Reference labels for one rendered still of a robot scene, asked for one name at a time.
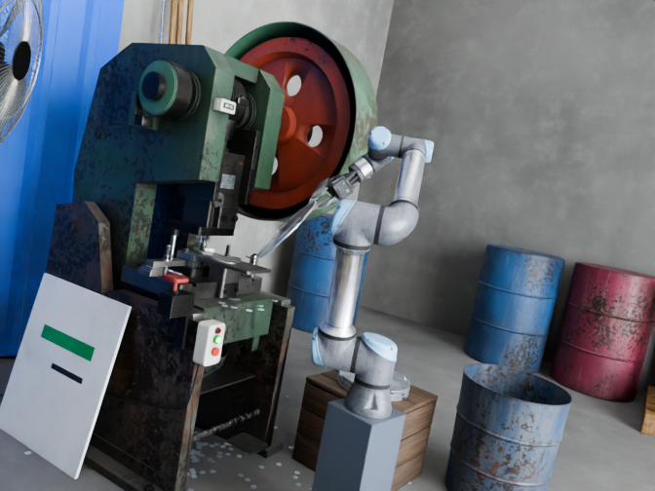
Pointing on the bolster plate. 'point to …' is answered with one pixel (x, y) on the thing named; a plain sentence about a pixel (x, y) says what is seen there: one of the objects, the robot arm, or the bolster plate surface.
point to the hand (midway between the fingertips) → (311, 205)
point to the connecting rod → (237, 105)
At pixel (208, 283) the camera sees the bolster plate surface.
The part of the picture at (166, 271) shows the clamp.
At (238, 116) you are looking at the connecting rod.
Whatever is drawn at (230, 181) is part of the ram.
